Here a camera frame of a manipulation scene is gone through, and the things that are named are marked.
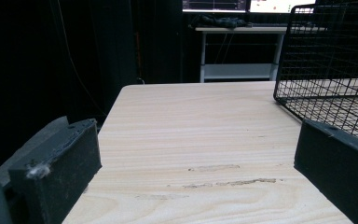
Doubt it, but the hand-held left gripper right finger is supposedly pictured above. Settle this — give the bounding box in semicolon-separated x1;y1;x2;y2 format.
294;119;358;224

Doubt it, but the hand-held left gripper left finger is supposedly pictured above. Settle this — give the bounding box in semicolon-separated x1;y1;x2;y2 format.
0;116;103;224

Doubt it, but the black curtain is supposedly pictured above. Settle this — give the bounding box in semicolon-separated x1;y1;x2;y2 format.
0;0;185;181

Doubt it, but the white desk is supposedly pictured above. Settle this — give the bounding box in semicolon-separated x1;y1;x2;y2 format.
195;26;325;84

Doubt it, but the bright monitor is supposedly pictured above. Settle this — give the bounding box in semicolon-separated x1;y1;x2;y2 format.
249;0;317;15

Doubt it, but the dark cloth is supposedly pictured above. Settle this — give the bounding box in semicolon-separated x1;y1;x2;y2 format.
189;14;249;30

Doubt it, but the dark monitor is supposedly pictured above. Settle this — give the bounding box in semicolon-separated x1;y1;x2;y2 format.
182;0;248;14

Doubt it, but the black wire basket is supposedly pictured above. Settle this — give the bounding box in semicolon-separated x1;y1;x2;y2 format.
273;0;358;147

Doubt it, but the thin hanging cable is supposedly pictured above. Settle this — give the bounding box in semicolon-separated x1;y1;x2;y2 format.
55;0;108;117

